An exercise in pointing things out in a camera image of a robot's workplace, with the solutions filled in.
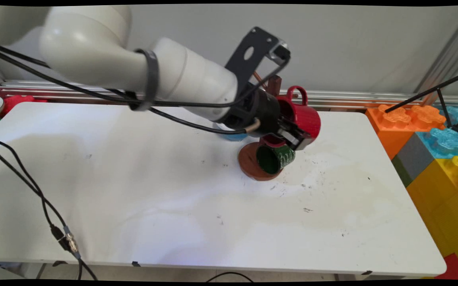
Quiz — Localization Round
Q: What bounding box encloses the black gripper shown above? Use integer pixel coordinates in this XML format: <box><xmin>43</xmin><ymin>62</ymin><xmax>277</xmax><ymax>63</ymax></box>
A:
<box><xmin>217</xmin><ymin>85</ymin><xmax>314</xmax><ymax>152</ymax></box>

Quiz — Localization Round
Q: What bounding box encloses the red ceramic mug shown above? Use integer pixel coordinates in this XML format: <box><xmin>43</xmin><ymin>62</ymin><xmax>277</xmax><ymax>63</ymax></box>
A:
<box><xmin>260</xmin><ymin>85</ymin><xmax>322</xmax><ymax>149</ymax></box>

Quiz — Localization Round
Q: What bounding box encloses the green ceramic mug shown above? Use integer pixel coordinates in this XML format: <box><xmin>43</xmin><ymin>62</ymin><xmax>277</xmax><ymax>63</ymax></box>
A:
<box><xmin>256</xmin><ymin>143</ymin><xmax>297</xmax><ymax>176</ymax></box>

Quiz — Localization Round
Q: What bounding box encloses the brown wooden mug tree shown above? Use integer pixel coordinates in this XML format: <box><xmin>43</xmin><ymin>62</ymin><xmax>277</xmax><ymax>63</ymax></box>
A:
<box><xmin>238</xmin><ymin>71</ymin><xmax>284</xmax><ymax>182</ymax></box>

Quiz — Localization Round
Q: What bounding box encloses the blue bowl with white inside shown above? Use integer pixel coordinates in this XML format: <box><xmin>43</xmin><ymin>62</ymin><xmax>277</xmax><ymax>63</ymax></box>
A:
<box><xmin>212</xmin><ymin>122</ymin><xmax>249</xmax><ymax>142</ymax></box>

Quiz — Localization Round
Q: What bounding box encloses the orange giant building block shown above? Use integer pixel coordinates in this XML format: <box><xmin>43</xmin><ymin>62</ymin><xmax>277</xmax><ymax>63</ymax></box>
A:
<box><xmin>365</xmin><ymin>104</ymin><xmax>446</xmax><ymax>160</ymax></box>

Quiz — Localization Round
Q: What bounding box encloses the grey giant building block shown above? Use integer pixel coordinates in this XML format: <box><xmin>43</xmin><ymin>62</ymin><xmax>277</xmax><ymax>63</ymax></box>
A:
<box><xmin>395</xmin><ymin>133</ymin><xmax>436</xmax><ymax>182</ymax></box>

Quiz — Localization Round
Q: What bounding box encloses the black tripod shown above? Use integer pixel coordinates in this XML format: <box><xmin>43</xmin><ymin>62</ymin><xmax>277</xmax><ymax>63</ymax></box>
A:
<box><xmin>384</xmin><ymin>70</ymin><xmax>458</xmax><ymax>134</ymax></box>

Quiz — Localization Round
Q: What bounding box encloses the blue giant building block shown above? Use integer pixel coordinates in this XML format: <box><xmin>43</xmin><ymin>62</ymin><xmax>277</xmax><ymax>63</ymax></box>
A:
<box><xmin>415</xmin><ymin>106</ymin><xmax>458</xmax><ymax>160</ymax></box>

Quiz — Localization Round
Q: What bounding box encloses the yellow giant building block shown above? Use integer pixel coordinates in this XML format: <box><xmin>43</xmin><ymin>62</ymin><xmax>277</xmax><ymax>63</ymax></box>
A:
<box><xmin>406</xmin><ymin>156</ymin><xmax>458</xmax><ymax>279</ymax></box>

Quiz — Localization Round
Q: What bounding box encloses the red giant building block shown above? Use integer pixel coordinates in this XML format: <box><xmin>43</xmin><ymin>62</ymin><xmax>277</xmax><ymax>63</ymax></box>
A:
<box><xmin>435</xmin><ymin>253</ymin><xmax>458</xmax><ymax>281</ymax></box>

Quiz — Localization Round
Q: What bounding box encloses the red plastic object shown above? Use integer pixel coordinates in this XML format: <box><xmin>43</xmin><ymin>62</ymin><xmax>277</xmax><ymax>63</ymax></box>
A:
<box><xmin>1</xmin><ymin>95</ymin><xmax>49</xmax><ymax>118</ymax></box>

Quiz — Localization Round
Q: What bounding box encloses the aluminium rail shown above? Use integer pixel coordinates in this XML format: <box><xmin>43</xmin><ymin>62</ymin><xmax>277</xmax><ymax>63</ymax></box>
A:
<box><xmin>0</xmin><ymin>79</ymin><xmax>458</xmax><ymax>110</ymax></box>

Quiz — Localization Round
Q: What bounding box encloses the black strap on arm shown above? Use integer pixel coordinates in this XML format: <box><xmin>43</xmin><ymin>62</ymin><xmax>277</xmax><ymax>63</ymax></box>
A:
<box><xmin>125</xmin><ymin>48</ymin><xmax>160</xmax><ymax>112</ymax></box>

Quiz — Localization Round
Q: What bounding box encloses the black looped cable under table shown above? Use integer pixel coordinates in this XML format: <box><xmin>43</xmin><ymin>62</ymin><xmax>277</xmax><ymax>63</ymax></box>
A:
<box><xmin>205</xmin><ymin>272</ymin><xmax>254</xmax><ymax>283</ymax></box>

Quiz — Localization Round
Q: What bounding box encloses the slanted aluminium post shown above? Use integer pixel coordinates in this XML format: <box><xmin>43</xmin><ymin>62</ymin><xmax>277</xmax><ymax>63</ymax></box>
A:
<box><xmin>413</xmin><ymin>7</ymin><xmax>458</xmax><ymax>97</ymax></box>

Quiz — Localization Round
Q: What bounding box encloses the black camera cable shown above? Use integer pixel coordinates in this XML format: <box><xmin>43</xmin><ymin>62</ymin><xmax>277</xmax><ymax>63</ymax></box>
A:
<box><xmin>0</xmin><ymin>43</ymin><xmax>292</xmax><ymax>109</ymax></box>

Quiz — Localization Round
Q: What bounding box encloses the black cable with metal connector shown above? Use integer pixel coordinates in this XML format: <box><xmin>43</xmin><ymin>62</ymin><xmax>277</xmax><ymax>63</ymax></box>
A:
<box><xmin>0</xmin><ymin>144</ymin><xmax>99</xmax><ymax>281</ymax></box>

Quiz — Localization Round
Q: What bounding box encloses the thin black cable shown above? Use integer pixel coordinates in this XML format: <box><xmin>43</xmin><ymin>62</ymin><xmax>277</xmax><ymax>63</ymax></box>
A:
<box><xmin>0</xmin><ymin>136</ymin><xmax>83</xmax><ymax>281</ymax></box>

